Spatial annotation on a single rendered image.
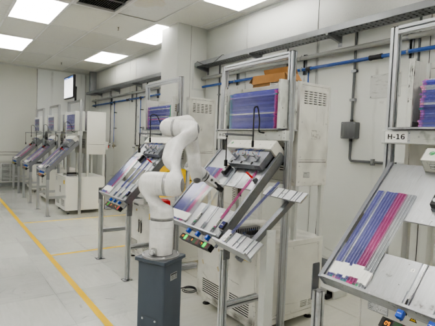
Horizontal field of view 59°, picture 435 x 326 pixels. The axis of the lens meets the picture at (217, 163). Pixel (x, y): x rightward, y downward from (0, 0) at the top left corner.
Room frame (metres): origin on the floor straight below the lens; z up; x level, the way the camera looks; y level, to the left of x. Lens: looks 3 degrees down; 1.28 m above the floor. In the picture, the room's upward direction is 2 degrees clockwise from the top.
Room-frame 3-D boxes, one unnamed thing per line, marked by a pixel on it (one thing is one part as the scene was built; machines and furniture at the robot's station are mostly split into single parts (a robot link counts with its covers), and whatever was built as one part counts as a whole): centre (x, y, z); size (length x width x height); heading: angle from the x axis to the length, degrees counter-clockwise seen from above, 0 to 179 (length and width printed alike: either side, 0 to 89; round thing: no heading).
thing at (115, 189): (3.99, 0.65, 0.66); 1.01 x 0.73 x 1.31; 126
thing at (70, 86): (6.65, 2.53, 2.10); 0.58 x 0.14 x 0.41; 36
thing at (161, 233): (1.93, 0.27, 0.79); 0.19 x 0.19 x 0.18
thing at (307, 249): (2.92, -0.34, 0.31); 0.70 x 0.65 x 0.62; 36
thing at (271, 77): (3.07, -0.45, 1.82); 0.68 x 0.30 x 0.20; 36
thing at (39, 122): (9.10, 4.10, 0.95); 1.37 x 0.82 x 1.90; 126
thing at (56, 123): (7.91, 3.26, 0.95); 1.37 x 0.82 x 1.90; 126
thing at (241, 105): (2.80, -0.27, 1.52); 0.51 x 0.13 x 0.27; 36
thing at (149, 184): (1.94, 0.30, 1.00); 0.19 x 0.12 x 0.24; 78
